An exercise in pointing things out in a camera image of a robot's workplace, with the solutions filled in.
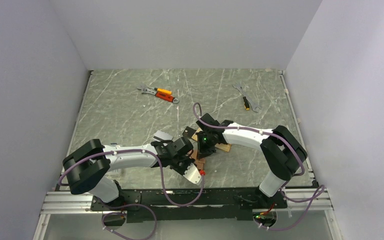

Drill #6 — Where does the aluminium frame rail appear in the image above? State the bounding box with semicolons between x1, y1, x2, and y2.
40;191;93;215

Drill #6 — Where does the red orange adjustable wrench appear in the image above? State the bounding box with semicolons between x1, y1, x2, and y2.
136;85;179;104

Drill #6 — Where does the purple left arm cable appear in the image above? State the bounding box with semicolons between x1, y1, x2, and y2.
57;149;206;240

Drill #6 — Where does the silver open end wrench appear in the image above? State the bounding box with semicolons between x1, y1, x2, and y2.
232;82;262;113

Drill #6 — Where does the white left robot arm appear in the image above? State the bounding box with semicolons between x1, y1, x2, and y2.
58;137;202;210

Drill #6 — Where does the yellow handled screwdriver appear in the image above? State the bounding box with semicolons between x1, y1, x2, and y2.
242;96;251;111

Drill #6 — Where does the black VIP card stack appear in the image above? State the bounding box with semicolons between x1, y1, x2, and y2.
182;126;196;139

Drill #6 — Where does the silver magnetic stripe card stack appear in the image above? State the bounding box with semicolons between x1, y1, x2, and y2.
152;130;173;142

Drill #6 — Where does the orange card stack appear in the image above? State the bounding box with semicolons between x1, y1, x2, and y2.
215;143;232;152

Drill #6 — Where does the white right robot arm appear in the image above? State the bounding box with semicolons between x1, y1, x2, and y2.
196;113;308;208

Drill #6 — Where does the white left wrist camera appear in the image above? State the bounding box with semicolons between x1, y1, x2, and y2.
182;163;203;186

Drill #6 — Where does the brown leather card holder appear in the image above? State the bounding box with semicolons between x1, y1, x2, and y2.
190;149;206;171

